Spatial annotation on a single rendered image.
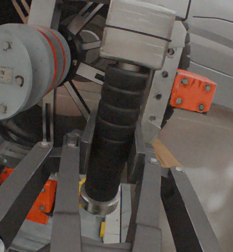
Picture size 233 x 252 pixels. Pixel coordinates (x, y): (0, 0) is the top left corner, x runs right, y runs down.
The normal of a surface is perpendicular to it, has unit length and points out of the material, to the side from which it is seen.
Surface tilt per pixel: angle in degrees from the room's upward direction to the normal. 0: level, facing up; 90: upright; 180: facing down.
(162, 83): 90
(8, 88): 90
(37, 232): 0
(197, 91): 90
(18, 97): 90
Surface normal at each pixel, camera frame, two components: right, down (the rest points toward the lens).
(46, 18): -0.02, 0.40
